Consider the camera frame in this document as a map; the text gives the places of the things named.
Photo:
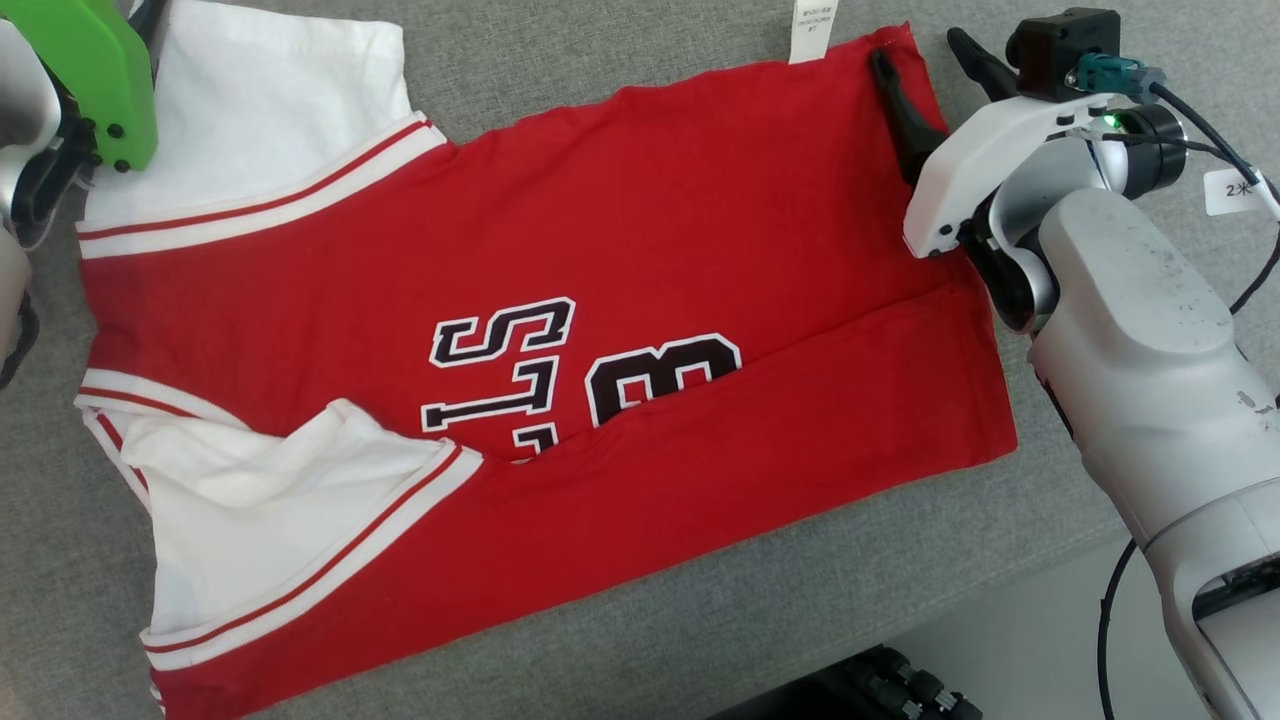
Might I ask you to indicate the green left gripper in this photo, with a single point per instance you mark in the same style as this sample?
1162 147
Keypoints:
90 60

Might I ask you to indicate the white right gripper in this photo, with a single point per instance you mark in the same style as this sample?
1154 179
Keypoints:
960 160

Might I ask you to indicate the red Bulls jersey shirt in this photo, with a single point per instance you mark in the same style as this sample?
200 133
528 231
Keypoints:
700 200

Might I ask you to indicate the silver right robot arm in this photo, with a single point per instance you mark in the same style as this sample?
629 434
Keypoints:
1140 330

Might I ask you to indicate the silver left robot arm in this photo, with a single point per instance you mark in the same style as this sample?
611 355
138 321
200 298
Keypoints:
20 110

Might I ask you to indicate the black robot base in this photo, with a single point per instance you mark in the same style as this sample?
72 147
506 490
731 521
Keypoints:
880 695

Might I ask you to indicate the grey fabric sofa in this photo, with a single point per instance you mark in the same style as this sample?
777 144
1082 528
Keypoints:
600 40

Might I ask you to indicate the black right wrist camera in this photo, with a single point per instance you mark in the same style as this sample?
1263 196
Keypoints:
1060 45

